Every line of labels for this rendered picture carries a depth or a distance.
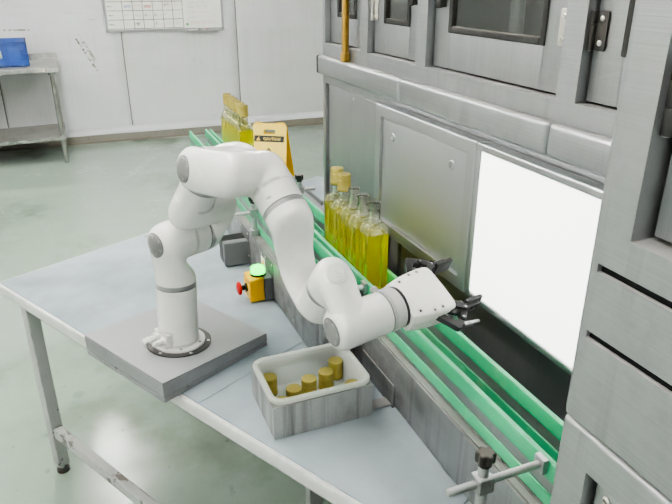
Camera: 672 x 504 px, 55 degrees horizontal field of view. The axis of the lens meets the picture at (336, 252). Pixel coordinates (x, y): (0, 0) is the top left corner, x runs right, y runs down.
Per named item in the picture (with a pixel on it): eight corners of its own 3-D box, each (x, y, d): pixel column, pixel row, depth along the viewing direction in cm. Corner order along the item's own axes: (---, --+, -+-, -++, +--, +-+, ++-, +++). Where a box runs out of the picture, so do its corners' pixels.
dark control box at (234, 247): (249, 264, 212) (248, 240, 208) (225, 268, 209) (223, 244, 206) (243, 255, 219) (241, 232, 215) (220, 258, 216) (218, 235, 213)
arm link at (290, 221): (310, 190, 115) (366, 286, 108) (293, 230, 126) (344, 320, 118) (268, 200, 111) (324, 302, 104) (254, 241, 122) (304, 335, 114)
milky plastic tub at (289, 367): (373, 413, 139) (374, 379, 135) (273, 439, 131) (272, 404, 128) (342, 371, 154) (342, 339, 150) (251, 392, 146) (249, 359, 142)
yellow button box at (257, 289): (273, 300, 188) (272, 277, 185) (249, 304, 186) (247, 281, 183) (267, 290, 194) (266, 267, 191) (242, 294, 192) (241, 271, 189)
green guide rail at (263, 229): (327, 313, 153) (327, 283, 150) (323, 314, 153) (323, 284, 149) (192, 147, 302) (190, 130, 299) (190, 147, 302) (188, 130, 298)
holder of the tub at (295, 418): (394, 409, 141) (395, 379, 138) (274, 440, 131) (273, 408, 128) (362, 368, 155) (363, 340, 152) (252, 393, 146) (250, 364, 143)
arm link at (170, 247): (143, 285, 151) (138, 220, 145) (188, 269, 161) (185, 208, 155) (169, 297, 146) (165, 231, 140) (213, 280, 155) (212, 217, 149)
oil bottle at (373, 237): (387, 303, 158) (390, 222, 150) (366, 307, 157) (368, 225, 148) (377, 294, 163) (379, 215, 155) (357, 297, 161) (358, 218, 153)
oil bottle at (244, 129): (255, 175, 261) (252, 105, 249) (242, 177, 259) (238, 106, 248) (252, 172, 265) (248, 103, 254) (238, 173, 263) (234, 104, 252)
